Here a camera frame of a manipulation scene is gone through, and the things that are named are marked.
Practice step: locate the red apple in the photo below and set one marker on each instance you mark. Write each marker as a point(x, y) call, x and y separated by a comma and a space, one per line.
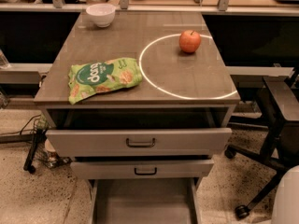
point(189, 41)

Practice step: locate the green snack bag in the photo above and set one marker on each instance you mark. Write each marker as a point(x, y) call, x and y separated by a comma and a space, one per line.
point(86, 80)

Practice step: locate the grey top drawer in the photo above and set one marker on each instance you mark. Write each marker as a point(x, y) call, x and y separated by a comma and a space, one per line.
point(125, 143)

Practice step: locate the white bowl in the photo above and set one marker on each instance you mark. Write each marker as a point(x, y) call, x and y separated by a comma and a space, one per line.
point(102, 15)

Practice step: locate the grey bottom drawer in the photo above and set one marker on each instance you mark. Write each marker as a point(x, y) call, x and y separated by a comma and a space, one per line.
point(144, 201)

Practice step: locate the grey drawer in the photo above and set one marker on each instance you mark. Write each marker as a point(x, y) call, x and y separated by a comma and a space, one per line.
point(141, 169)
point(144, 201)
point(125, 143)

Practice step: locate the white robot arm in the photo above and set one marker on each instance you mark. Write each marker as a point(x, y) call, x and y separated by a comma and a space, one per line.
point(286, 204)

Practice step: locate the grey middle drawer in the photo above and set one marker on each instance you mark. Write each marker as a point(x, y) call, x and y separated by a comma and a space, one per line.
point(141, 169)

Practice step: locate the grey drawer cabinet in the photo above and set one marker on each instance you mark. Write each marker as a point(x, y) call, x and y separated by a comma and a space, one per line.
point(147, 97)

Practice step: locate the black wire basket cart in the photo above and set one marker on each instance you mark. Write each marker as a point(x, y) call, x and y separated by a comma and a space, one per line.
point(41, 149)

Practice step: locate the black office chair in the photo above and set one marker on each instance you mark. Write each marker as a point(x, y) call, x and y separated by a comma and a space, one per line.
point(278, 102)

